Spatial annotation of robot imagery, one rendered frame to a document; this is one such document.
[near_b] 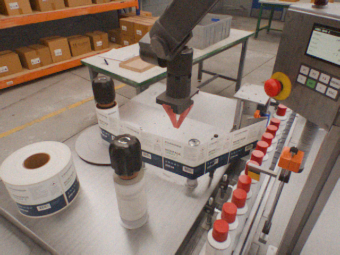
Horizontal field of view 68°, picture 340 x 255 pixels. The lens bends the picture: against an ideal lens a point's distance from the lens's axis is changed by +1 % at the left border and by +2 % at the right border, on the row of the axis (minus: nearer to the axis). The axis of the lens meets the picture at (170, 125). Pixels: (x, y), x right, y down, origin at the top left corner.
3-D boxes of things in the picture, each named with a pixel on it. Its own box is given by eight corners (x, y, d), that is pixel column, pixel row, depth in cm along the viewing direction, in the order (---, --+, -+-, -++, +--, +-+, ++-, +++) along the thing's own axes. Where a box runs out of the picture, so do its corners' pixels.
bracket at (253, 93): (245, 84, 99) (245, 82, 98) (274, 91, 94) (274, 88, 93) (232, 98, 89) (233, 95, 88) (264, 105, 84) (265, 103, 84)
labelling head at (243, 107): (235, 135, 113) (244, 83, 99) (264, 145, 107) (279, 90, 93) (223, 152, 103) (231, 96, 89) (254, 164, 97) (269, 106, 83)
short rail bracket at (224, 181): (219, 194, 92) (222, 170, 85) (236, 201, 89) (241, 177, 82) (215, 200, 90) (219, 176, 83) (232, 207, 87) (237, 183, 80)
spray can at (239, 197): (224, 231, 74) (234, 181, 63) (241, 241, 71) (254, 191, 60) (216, 244, 70) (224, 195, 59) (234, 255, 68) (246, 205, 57)
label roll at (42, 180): (56, 164, 98) (45, 134, 90) (92, 186, 89) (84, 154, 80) (3, 199, 84) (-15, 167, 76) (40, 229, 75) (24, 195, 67)
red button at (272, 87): (274, 74, 53) (263, 76, 52) (288, 81, 50) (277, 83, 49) (271, 91, 55) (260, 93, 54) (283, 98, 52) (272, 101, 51)
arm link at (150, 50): (161, 40, 45) (187, 11, 48) (118, 28, 51) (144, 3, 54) (176, 85, 54) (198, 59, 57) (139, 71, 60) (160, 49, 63)
